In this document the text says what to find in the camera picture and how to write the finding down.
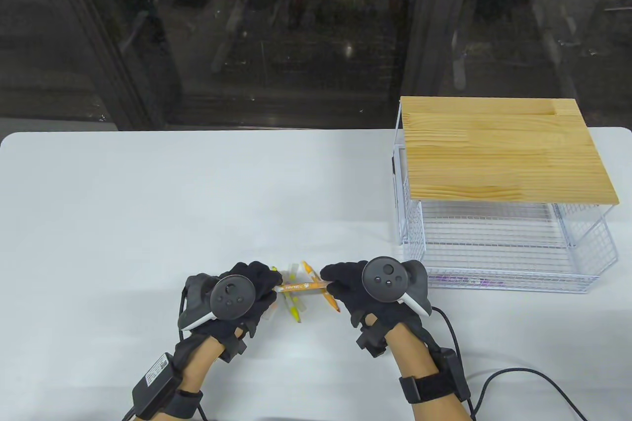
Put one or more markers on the black labelled wrist camera box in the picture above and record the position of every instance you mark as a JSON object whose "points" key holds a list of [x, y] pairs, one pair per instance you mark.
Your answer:
{"points": [[158, 384]]}

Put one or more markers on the person's right hand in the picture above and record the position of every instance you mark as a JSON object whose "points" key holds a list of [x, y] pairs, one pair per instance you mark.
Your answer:
{"points": [[345, 283]]}

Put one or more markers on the person's left forearm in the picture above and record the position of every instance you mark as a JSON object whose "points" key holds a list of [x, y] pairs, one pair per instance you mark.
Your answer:
{"points": [[202, 362]]}

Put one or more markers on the cluster of clear highlighter caps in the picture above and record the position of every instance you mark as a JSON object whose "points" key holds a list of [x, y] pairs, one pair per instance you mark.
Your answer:
{"points": [[295, 270]]}

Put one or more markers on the light wooden board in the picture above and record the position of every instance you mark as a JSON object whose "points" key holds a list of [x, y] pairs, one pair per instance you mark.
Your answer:
{"points": [[503, 154]]}

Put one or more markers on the purple double-ended highlighter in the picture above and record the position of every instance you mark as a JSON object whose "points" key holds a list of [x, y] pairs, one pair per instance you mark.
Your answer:
{"points": [[464, 281]]}

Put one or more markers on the orange double-ended highlighter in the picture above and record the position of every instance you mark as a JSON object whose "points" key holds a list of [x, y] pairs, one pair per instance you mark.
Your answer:
{"points": [[301, 286], [333, 303]]}

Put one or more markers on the black and white controller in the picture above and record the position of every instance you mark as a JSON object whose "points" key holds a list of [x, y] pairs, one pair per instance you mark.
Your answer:
{"points": [[232, 297], [385, 278]]}

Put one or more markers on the dark window frame post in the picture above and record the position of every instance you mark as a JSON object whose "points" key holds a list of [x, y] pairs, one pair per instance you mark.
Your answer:
{"points": [[424, 46], [123, 70]]}

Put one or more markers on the yellow double-ended highlighter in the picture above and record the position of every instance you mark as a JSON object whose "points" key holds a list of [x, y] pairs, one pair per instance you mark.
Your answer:
{"points": [[295, 312]]}

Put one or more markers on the person's left hand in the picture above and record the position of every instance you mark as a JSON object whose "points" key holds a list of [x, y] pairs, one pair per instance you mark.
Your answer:
{"points": [[261, 278]]}

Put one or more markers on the person's right forearm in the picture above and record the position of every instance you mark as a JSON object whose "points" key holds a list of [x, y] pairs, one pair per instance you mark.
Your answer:
{"points": [[414, 357]]}

